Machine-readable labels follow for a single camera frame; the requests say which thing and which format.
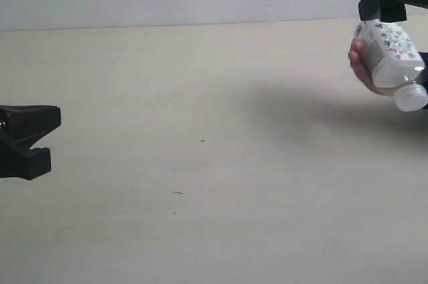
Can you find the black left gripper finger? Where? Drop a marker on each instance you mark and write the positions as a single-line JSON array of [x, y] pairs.
[[28, 124]]

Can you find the clear bottle floral white label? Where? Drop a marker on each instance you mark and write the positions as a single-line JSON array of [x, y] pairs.
[[393, 62]]

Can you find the person's open hand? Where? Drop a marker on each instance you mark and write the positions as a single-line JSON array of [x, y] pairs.
[[358, 67]]

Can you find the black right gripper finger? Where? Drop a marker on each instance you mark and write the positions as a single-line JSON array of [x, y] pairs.
[[26, 164]]

